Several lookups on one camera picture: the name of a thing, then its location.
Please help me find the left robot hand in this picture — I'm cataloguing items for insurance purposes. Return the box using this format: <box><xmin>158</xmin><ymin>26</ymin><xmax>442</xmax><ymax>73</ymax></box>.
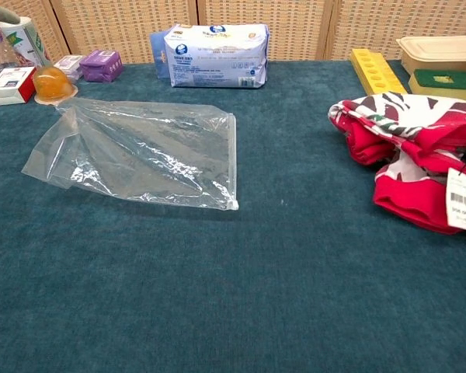
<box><xmin>0</xmin><ymin>5</ymin><xmax>21</xmax><ymax>110</ymax></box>

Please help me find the clear plastic zip bag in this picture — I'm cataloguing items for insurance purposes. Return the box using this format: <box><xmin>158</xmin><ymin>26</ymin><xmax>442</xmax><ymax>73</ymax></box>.
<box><xmin>21</xmin><ymin>96</ymin><xmax>240</xmax><ymax>211</ymax></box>

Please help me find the red white patterned garment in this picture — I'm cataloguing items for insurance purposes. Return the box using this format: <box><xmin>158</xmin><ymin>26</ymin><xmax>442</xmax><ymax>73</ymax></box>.
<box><xmin>328</xmin><ymin>92</ymin><xmax>466</xmax><ymax>246</ymax></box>

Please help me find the white green drink bottle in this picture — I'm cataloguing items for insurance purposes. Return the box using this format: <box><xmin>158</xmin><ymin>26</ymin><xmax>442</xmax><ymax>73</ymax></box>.
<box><xmin>0</xmin><ymin>16</ymin><xmax>52</xmax><ymax>70</ymax></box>

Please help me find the clear water bottle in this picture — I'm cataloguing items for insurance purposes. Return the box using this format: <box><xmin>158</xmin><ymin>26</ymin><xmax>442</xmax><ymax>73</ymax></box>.
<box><xmin>0</xmin><ymin>18</ymin><xmax>21</xmax><ymax>75</ymax></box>

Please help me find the white red carton box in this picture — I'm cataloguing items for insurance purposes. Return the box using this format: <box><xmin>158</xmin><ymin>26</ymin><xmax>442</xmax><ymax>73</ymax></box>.
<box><xmin>0</xmin><ymin>66</ymin><xmax>38</xmax><ymax>106</ymax></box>

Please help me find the clear box with purple item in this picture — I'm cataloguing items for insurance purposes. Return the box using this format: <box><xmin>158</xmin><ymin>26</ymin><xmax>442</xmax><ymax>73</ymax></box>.
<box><xmin>53</xmin><ymin>54</ymin><xmax>85</xmax><ymax>82</ymax></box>

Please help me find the orange jelly cup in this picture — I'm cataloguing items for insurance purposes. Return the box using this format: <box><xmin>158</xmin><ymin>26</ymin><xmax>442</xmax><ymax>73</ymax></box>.
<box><xmin>33</xmin><ymin>65</ymin><xmax>79</xmax><ymax>106</ymax></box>

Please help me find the white blue tissue pack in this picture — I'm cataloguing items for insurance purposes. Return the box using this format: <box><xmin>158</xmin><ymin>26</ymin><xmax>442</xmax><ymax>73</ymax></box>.
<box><xmin>149</xmin><ymin>23</ymin><xmax>271</xmax><ymax>89</ymax></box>

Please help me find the woven folding screen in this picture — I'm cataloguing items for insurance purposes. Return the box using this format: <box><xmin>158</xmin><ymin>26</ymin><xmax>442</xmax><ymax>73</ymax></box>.
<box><xmin>0</xmin><ymin>0</ymin><xmax>466</xmax><ymax>65</ymax></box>

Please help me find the blue carpet table cover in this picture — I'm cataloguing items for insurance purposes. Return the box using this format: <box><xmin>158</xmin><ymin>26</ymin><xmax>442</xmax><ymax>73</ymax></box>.
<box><xmin>0</xmin><ymin>58</ymin><xmax>466</xmax><ymax>373</ymax></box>

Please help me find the yellow tray with round holes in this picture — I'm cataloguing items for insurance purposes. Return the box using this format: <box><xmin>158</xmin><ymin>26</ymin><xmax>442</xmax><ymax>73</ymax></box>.
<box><xmin>349</xmin><ymin>48</ymin><xmax>409</xmax><ymax>96</ymax></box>

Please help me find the beige lidded lunch box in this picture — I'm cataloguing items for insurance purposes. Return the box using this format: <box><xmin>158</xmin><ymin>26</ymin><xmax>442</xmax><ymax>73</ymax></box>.
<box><xmin>395</xmin><ymin>35</ymin><xmax>466</xmax><ymax>75</ymax></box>

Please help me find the white barcode hang tag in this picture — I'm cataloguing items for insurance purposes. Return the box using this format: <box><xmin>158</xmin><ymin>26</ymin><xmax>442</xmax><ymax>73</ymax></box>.
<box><xmin>445</xmin><ymin>167</ymin><xmax>466</xmax><ymax>233</ymax></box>

